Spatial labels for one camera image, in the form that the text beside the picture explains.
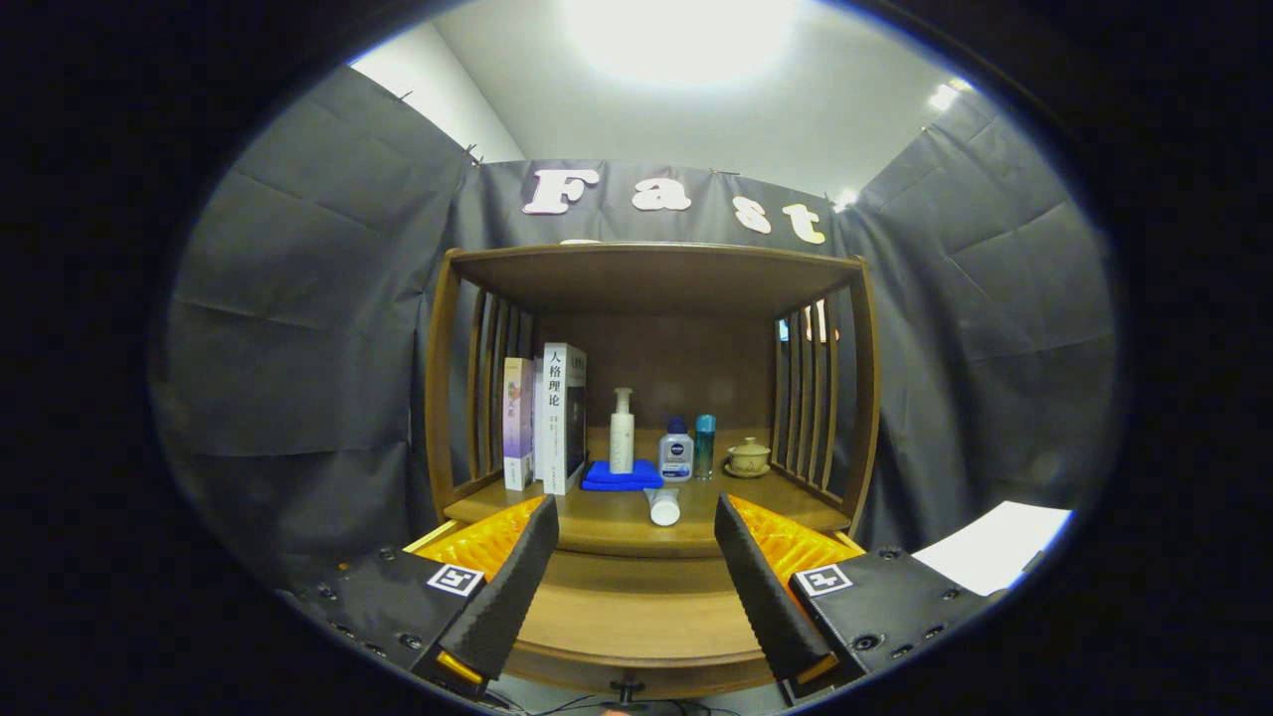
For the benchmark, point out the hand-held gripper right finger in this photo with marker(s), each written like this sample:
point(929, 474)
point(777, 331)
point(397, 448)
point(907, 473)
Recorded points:
point(764, 587)

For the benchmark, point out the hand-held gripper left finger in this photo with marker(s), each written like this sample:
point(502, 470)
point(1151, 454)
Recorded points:
point(507, 587)

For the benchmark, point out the white green tube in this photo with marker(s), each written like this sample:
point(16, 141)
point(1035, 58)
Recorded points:
point(663, 509)

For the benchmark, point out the black backdrop cloth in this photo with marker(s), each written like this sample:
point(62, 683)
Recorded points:
point(298, 298)

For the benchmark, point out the white side table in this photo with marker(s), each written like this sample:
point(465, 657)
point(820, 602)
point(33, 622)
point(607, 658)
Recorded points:
point(995, 547)

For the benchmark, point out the ceramic lidded teacup with saucer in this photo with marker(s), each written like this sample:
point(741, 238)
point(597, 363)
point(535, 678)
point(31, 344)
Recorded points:
point(749, 459)

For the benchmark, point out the white bottle blue pump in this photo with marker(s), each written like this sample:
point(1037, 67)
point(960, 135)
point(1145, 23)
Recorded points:
point(676, 457)

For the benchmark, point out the wooden countertop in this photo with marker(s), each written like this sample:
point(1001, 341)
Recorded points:
point(617, 522)

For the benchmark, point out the blue folded cloth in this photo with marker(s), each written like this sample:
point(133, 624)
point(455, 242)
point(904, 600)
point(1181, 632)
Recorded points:
point(602, 477)

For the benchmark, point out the white book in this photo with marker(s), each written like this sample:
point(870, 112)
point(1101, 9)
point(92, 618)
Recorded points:
point(550, 438)

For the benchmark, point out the black drawer knob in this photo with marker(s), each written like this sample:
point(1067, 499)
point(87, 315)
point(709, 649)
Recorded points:
point(625, 691)

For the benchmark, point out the wooden cabinet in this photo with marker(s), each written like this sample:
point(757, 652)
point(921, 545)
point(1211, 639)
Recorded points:
point(656, 278)

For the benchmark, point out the teal bottle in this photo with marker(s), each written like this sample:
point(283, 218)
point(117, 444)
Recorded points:
point(705, 447)

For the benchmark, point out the purple book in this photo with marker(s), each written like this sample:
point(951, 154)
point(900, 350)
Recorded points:
point(517, 418)

